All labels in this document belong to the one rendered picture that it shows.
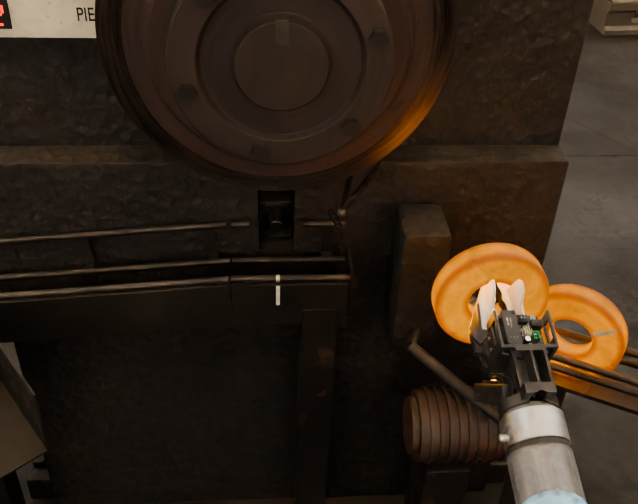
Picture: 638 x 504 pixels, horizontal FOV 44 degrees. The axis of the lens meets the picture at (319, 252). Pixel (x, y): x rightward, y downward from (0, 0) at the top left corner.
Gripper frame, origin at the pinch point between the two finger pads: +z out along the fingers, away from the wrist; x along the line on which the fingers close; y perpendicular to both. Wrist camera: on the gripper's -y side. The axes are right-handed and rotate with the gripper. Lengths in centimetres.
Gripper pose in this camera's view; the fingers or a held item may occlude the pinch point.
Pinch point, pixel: (492, 284)
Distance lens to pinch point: 110.0
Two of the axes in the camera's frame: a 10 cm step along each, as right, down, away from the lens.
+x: -10.0, 0.0, -1.0
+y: 0.8, -6.0, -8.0
